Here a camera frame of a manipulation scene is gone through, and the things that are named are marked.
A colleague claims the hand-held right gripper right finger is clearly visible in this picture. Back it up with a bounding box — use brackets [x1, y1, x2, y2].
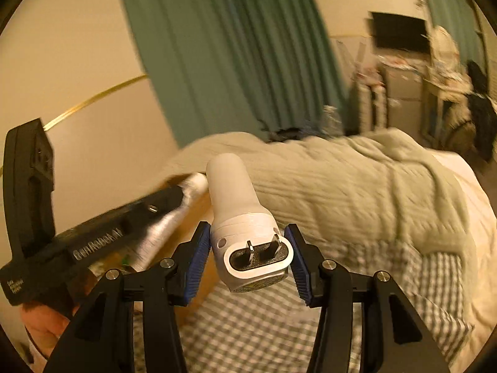
[283, 223, 451, 373]

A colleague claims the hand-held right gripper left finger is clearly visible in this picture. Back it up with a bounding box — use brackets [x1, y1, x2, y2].
[43, 221, 212, 373]

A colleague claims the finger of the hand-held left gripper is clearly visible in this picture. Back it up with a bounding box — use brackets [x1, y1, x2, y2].
[129, 185, 185, 236]

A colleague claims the silver foil blister pack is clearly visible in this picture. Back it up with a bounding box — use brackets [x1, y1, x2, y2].
[134, 173, 208, 273]

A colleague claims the white plug-in device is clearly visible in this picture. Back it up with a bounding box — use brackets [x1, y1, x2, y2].
[206, 153, 293, 294]

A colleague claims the person's left hand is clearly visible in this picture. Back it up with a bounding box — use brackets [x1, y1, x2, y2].
[21, 302, 81, 363]

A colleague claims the grey checked bed sheet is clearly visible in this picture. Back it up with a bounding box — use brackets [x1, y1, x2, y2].
[132, 241, 474, 373]

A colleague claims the cream knit blanket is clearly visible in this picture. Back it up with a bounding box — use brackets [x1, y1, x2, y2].
[161, 128, 478, 276]

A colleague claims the green curtain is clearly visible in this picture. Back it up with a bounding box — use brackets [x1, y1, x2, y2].
[116, 0, 350, 148]
[413, 0, 490, 71]

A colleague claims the cream bed sheet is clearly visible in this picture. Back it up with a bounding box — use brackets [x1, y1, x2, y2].
[427, 151, 497, 373]

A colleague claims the white cabinet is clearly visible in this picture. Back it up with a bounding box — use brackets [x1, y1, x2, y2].
[382, 64, 426, 129]

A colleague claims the cluttered desk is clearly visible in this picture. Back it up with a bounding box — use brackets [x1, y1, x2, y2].
[421, 25, 472, 146]

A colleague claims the black bag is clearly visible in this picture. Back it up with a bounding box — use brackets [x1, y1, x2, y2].
[466, 60, 497, 164]

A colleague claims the black flat television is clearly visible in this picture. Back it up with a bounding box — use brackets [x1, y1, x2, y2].
[371, 11, 428, 53]

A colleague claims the gold wall strip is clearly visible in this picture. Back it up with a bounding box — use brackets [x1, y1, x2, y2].
[0, 75, 148, 172]

